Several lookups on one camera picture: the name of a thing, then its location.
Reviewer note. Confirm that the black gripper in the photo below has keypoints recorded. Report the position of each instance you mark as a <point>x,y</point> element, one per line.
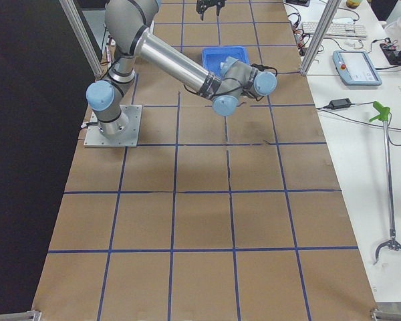
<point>207,4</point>

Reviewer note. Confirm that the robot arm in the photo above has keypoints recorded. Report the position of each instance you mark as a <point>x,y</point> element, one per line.
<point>128,23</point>

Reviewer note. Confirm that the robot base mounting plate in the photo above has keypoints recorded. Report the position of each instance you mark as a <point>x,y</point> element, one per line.
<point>122,132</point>

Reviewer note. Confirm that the blue plastic tray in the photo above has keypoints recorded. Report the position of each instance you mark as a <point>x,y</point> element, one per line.
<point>213,57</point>

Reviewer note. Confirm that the white keyboard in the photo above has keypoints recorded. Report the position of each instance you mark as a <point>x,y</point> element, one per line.
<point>337,29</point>

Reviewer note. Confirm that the teach pendant tablet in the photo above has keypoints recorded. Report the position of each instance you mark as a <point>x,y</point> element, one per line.
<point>355,68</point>

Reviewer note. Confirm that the brown paper table cover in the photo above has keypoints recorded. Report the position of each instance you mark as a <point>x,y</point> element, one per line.
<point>209,218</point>

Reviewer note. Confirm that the aluminium frame post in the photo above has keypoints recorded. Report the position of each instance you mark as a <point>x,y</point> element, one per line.
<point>323,24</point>

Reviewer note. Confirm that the green handled reacher grabber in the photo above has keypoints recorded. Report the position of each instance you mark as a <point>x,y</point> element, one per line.
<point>384,117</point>

